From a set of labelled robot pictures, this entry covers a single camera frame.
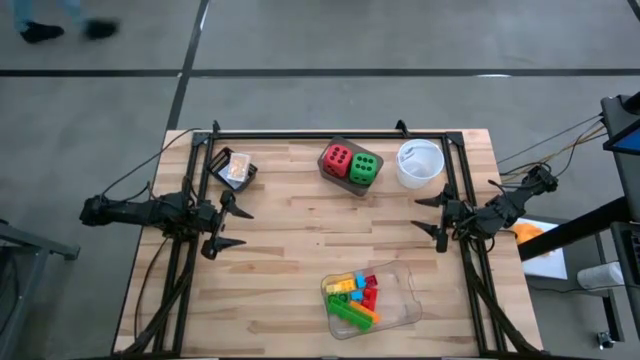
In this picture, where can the black mesh basket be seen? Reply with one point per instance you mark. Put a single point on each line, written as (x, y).
(216, 165)

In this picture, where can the orange cloth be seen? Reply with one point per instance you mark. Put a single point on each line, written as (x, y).
(527, 233)

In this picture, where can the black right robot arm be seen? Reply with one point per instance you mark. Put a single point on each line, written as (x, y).
(505, 207)

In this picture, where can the long green toy brick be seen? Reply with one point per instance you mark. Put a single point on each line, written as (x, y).
(350, 317)

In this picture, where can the clear plastic bin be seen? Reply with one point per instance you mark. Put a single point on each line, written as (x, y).
(397, 300)

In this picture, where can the blue screen tablet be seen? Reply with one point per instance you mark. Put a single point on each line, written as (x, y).
(631, 142)

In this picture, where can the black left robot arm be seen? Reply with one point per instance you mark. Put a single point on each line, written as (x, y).
(135, 212)

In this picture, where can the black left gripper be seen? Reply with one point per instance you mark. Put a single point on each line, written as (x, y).
(212, 220)

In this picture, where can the green foam die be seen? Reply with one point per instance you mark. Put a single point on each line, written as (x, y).
(363, 169)

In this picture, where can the black diagonal bar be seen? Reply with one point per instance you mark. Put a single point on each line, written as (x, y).
(575, 232)

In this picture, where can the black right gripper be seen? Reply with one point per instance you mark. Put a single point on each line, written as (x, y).
(457, 220)

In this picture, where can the grey translucent bin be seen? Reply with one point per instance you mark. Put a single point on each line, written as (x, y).
(356, 189)

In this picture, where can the small green toy brick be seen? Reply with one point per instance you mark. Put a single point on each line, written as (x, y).
(336, 300)

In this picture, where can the white board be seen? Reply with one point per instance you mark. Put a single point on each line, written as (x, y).
(547, 262)

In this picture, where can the black metal table frame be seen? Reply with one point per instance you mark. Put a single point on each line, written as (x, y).
(325, 135)

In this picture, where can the grey metal cart frame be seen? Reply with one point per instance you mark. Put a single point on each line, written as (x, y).
(30, 245)

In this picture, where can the grey paper roll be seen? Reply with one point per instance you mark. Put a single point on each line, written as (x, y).
(600, 276)

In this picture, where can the dark grey desk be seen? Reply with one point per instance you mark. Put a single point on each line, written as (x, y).
(620, 180)

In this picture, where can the white plastic bucket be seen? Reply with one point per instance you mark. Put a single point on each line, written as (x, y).
(420, 167)

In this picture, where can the person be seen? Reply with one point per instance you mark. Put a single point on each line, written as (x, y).
(42, 32)

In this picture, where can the small caster wheel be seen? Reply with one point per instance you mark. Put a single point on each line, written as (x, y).
(605, 340)

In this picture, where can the red foam die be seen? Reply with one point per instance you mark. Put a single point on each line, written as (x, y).
(337, 161)

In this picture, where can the small red toy brick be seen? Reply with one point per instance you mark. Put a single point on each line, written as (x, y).
(370, 299)
(371, 280)

